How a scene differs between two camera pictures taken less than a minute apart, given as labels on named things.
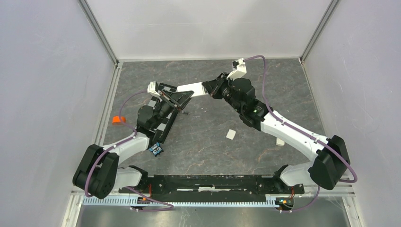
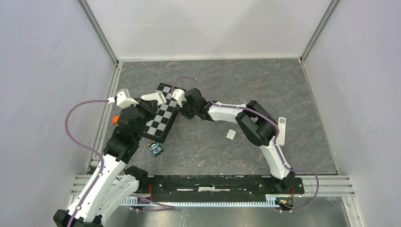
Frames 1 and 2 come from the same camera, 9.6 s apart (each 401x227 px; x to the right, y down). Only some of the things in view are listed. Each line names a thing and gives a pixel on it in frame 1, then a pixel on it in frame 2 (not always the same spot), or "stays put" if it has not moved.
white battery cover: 231,134 stays put
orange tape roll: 117,120 stays put
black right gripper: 213,87 → 182,109
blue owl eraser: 156,149 stays put
